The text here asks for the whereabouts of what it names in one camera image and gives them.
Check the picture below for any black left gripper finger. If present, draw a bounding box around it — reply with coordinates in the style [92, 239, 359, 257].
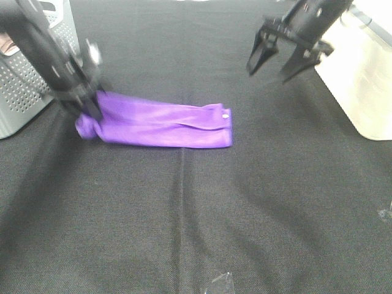
[82, 94, 103, 121]
[61, 100, 89, 117]

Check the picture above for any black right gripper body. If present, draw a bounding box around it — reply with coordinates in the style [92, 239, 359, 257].
[258, 17, 333, 56]

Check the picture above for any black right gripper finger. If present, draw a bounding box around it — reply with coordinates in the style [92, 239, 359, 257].
[246, 30, 279, 76]
[280, 48, 321, 83]

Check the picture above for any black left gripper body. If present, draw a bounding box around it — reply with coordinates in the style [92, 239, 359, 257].
[52, 56, 102, 106]

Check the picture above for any purple microfiber towel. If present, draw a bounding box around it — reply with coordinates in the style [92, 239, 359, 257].
[75, 91, 233, 149]

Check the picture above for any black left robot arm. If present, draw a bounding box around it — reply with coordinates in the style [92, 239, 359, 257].
[1, 1, 103, 121]

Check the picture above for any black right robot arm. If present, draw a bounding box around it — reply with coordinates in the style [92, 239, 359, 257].
[246, 1, 352, 83]

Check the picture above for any grey perforated plastic basket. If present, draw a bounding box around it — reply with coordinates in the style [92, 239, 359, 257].
[1, 1, 80, 139]

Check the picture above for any white plastic bin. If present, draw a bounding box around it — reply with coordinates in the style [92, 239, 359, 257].
[315, 1, 391, 141]

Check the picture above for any brown cloth in basket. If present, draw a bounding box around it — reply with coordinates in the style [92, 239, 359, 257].
[0, 32, 19, 56]

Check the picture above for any black table cloth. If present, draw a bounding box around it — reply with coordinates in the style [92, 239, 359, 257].
[1, 1, 391, 293]

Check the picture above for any clear tape piece right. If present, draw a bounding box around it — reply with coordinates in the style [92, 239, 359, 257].
[377, 203, 392, 222]

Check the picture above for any clear tape piece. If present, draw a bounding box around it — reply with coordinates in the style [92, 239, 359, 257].
[209, 272, 233, 294]
[377, 203, 392, 222]

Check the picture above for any clear tape piece bottom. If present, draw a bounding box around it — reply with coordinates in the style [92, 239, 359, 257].
[209, 272, 233, 294]

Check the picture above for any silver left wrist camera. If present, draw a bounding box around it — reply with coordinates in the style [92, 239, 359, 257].
[85, 39, 102, 66]

